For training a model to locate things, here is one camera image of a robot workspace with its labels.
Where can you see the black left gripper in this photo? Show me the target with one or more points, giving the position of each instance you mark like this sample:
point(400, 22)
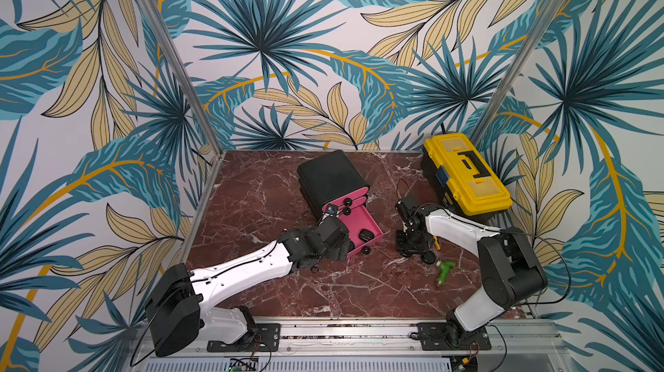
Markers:
point(340, 251)

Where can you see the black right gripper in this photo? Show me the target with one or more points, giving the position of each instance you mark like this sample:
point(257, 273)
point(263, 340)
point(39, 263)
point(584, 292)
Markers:
point(410, 240)

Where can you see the pink bottom drawer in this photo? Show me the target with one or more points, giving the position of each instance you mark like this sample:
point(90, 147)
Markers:
point(355, 222)

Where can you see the pink top drawer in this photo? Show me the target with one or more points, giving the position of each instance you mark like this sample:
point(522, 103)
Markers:
point(352, 199)

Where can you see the black pink drawer cabinet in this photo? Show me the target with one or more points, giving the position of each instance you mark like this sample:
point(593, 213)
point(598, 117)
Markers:
point(326, 178)

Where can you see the black oval earphone case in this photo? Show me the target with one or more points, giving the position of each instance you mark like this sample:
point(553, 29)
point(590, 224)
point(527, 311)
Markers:
point(365, 235)

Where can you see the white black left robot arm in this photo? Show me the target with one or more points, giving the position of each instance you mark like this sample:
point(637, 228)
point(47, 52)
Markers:
point(180, 306)

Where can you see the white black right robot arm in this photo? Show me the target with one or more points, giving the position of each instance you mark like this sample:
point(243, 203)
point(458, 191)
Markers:
point(510, 270)

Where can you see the black round earphone case middle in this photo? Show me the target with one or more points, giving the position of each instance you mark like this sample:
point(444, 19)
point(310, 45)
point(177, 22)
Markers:
point(429, 258)

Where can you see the green plastic bottle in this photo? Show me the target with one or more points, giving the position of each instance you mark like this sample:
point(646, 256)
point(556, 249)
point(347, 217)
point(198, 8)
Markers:
point(444, 268)

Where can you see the yellow black toolbox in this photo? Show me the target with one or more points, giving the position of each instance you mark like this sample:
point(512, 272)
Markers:
point(464, 182)

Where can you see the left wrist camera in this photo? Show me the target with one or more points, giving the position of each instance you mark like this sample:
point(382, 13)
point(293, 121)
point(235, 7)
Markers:
point(331, 210)

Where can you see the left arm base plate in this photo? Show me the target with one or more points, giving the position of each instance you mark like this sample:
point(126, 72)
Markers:
point(262, 338)

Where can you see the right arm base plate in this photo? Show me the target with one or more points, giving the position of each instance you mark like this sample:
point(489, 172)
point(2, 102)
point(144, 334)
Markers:
point(439, 336)

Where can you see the aluminium front rail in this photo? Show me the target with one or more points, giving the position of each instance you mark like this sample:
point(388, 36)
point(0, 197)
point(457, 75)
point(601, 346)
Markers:
point(391, 337)

